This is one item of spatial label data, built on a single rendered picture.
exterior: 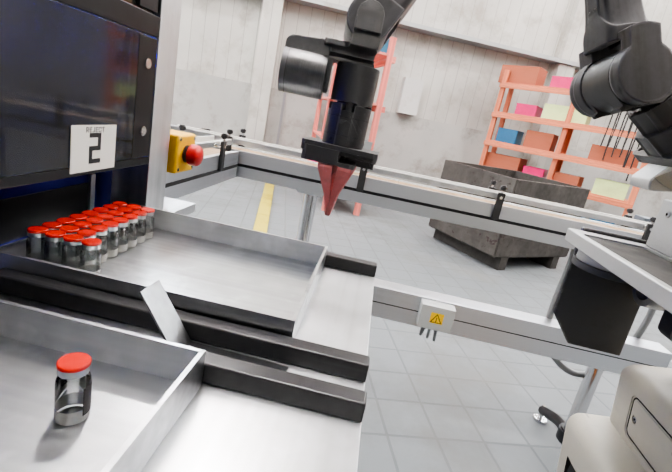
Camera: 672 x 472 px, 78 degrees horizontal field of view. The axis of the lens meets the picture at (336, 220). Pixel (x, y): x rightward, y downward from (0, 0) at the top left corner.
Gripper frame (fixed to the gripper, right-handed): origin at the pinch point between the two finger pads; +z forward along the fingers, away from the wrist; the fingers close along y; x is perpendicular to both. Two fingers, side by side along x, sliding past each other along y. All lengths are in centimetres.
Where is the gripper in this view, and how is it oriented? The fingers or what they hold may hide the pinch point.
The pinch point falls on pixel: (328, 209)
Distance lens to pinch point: 58.9
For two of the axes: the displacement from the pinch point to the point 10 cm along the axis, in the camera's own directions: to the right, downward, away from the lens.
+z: -2.1, 9.5, 2.4
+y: -9.7, -2.3, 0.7
